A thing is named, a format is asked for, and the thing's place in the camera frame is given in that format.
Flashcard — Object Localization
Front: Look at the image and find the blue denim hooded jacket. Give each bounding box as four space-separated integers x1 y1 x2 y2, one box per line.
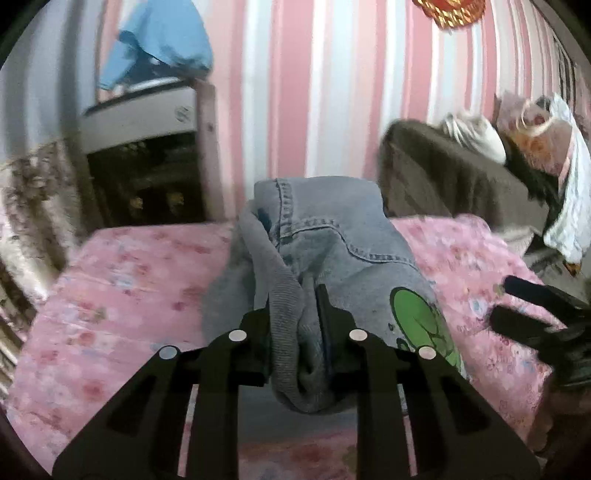
201 177 464 414

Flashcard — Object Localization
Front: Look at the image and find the person's right hand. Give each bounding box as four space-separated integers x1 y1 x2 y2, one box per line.
527 374 590 453

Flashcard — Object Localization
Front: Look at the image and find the white quilted cloth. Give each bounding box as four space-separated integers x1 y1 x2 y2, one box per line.
543 93 590 264

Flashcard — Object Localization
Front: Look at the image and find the pink floral bed sheet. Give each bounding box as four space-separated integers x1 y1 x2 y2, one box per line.
6 215 550 479

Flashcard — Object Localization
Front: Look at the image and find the black garment on sofa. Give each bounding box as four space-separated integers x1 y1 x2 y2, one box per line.
500 133 561 216

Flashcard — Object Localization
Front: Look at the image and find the floral paper gift bag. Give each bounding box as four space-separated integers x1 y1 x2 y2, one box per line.
496 91 573 183

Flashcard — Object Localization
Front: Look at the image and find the dark brown covered sofa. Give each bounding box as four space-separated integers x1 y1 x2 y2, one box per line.
377 120 549 233

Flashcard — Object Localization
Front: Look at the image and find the white folded garment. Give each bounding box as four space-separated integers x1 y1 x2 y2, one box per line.
439 111 507 165

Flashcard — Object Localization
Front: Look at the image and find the floral patterned curtain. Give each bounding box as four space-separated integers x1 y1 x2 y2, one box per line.
1 138 86 398

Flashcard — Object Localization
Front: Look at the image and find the grey cabinet appliance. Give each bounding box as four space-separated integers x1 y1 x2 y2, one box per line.
80 80 226 228

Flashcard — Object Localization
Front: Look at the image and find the blue cloth cover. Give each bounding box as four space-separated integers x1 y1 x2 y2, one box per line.
98 1 213 91

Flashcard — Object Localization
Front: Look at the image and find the red gold wall decoration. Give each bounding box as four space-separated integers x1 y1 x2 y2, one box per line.
413 0 486 30

